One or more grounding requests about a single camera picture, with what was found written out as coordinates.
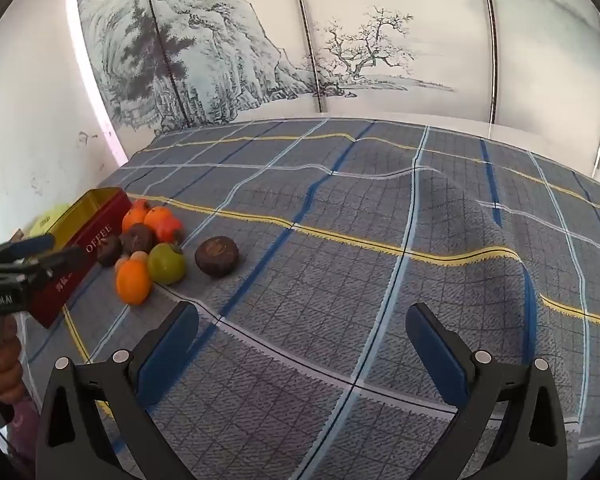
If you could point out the dark brown mangosteen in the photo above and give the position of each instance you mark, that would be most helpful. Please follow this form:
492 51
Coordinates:
109 251
216 256
137 239

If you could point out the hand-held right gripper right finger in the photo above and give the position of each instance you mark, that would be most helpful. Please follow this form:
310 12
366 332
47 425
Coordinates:
437 355

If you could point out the landscape painted folding screen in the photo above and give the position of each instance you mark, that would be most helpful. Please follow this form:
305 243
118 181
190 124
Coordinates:
380 10

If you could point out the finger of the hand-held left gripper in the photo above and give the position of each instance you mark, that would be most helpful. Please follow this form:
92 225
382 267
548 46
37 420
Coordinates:
30 245
55 262

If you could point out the orange tangerine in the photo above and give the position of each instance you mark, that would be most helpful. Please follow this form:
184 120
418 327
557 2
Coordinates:
156 217
135 221
134 281

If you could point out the person's left forearm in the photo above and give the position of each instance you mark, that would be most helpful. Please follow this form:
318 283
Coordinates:
22 430

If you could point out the red tomato fruit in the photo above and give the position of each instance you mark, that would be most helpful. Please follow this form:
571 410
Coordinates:
169 231

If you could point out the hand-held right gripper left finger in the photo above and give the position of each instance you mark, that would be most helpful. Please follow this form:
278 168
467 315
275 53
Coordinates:
167 350

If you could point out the grey plaid blanket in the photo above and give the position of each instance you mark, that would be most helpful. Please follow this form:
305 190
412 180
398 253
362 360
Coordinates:
330 210

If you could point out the red metal tin box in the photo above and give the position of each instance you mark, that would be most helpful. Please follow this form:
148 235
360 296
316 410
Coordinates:
105 220

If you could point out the small red fruit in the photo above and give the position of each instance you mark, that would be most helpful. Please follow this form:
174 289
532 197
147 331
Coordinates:
141 205

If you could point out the person's left hand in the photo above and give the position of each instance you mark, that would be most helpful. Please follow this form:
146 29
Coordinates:
2 365

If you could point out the green round fruit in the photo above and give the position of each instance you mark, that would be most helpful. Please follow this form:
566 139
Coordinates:
166 263

